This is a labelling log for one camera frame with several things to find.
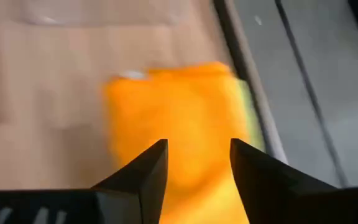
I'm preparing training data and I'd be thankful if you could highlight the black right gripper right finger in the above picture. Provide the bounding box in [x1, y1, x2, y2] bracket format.
[229, 138, 358, 224]

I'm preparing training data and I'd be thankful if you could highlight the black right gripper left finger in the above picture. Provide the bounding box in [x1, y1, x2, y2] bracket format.
[0, 138, 169, 224]

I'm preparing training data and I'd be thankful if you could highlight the lime green microfiber towel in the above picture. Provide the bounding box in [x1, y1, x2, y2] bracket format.
[237, 78, 266, 153]

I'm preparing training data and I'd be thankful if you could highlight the orange microfiber towel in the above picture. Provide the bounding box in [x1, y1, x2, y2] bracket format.
[102, 61, 252, 224]

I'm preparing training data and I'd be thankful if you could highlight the clear plastic bin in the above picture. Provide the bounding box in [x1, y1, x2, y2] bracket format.
[16, 0, 183, 28]

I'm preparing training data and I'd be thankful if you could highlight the black aluminium table frame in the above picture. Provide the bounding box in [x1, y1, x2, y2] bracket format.
[212, 0, 289, 166]

